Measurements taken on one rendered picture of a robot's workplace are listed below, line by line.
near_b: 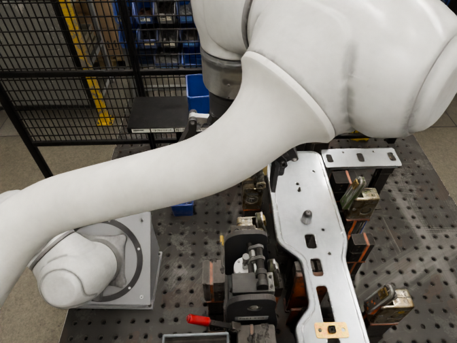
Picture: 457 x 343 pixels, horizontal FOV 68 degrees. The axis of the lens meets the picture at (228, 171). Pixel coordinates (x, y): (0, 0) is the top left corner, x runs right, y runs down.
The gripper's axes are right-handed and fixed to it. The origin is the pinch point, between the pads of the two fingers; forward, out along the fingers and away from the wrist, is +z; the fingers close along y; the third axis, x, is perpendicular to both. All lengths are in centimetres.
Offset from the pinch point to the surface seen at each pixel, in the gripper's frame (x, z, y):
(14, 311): 36, 146, -119
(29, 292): 47, 146, -115
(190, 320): -12.5, 30.5, -9.8
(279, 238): 16, 46, 15
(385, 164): 47, 46, 60
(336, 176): 43, 48, 41
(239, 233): 6.9, 27.3, 2.0
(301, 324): -9.3, 45.8, 17.5
